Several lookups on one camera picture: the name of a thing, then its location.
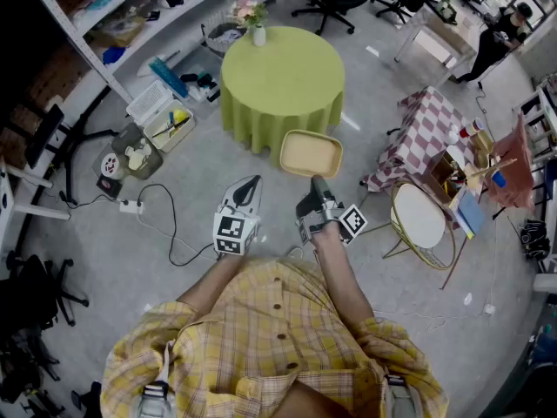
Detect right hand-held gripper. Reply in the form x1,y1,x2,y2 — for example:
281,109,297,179
295,174,369,246

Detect white desk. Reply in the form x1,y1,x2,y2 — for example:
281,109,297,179
393,3,482,87

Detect blue folder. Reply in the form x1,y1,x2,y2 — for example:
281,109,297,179
447,186,487,239

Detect wooden box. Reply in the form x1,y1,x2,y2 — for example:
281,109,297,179
428,149,467,205

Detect round green-clothed table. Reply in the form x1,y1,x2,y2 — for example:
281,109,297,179
218,25,346,169

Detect black cable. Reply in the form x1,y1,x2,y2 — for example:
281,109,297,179
136,183,219,267

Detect red checked cloth table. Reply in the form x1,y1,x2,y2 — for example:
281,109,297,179
359,85,484,199

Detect white round reel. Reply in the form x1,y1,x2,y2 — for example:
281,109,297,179
99,150,126,179

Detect person's right forearm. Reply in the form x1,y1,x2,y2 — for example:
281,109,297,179
311,220,376,331

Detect teal long box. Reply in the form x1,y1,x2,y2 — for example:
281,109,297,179
147,56,190,99

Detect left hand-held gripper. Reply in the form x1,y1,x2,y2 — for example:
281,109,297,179
211,174,265,257

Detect cardboard box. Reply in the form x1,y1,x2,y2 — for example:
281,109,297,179
89,13,148,48

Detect dark grey storage bin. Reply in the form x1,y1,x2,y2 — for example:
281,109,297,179
110,122,164,181

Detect blue bag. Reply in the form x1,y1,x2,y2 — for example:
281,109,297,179
102,45,128,66

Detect pink flower bouquet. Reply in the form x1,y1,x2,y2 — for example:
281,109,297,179
226,0,270,30

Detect grey harness strap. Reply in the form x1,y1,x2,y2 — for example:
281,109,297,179
138,341,176,418
384,372,424,418

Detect grey wire basket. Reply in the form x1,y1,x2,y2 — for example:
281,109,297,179
199,9,250,58

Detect black bag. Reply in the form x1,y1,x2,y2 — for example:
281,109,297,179
520,219,552,261

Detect person's left forearm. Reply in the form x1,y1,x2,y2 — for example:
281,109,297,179
176,253,247,317

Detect white round gold-frame chair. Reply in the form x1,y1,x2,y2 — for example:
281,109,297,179
381,180,469,291

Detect black box with round label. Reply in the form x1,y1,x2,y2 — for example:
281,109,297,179
96,174,124,199

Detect black monitor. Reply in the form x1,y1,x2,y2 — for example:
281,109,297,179
23,103,66,170

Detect white perforated bin lid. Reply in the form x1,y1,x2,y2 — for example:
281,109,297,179
125,79,176,125

